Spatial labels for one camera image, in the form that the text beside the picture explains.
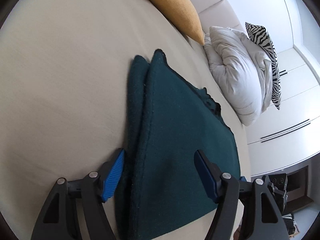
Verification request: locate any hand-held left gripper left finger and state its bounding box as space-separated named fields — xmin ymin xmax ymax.
xmin=30 ymin=148 xmax=125 ymax=240

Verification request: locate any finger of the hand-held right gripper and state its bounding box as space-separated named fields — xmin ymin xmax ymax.
xmin=238 ymin=176 xmax=255 ymax=201

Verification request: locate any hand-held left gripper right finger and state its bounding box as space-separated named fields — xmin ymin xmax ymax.
xmin=194 ymin=149 xmax=287 ymax=240

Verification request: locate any dark green sweater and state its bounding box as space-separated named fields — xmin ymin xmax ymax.
xmin=115 ymin=49 xmax=241 ymax=240

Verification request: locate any dark wooden cabinet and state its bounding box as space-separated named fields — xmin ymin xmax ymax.
xmin=281 ymin=164 xmax=314 ymax=213

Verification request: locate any white wardrobe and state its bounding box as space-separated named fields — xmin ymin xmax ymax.
xmin=246 ymin=0 xmax=320 ymax=178

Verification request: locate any white duvet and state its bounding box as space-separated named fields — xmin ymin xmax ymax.
xmin=204 ymin=26 xmax=273 ymax=127

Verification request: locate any beige bed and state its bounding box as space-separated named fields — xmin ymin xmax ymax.
xmin=0 ymin=0 xmax=252 ymax=240

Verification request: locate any zebra print pillow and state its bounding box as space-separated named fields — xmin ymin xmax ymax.
xmin=245 ymin=22 xmax=282 ymax=110

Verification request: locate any cream padded headboard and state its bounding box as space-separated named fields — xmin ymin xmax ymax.
xmin=172 ymin=0 xmax=247 ymax=34

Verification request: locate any yellow pillow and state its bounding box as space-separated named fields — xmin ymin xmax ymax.
xmin=137 ymin=0 xmax=205 ymax=46

